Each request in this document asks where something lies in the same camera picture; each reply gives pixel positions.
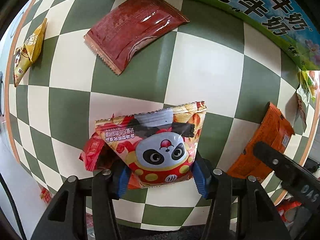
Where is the white green snack packet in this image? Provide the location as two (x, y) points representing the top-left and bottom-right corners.
(296, 70), (320, 132)

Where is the orange snack packet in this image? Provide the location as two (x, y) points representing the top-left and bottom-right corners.
(226, 102), (295, 183)

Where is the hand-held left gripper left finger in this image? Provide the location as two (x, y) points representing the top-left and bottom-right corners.
(37, 160), (132, 240)

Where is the small red snack packet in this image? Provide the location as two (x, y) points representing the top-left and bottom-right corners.
(79, 132), (118, 172)

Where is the brown box with red label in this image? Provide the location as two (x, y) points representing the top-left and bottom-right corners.
(40, 186), (54, 204)

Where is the large panda snack packet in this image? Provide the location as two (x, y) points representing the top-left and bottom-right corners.
(95, 101), (207, 189)

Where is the orange plastic bag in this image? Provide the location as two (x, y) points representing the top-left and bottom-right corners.
(276, 200), (313, 230)

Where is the dark red snack packet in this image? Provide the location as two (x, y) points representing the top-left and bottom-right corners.
(83, 0), (190, 75)

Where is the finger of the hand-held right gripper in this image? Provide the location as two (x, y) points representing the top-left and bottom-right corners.
(253, 141), (304, 180)

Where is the cardboard box blue print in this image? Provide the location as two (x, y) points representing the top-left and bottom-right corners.
(99, 0), (320, 71)

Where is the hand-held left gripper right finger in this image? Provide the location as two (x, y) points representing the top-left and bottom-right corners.
(192, 152), (292, 240)

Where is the small yellow panda snack packet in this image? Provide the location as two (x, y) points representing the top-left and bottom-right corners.
(13, 17), (48, 87)

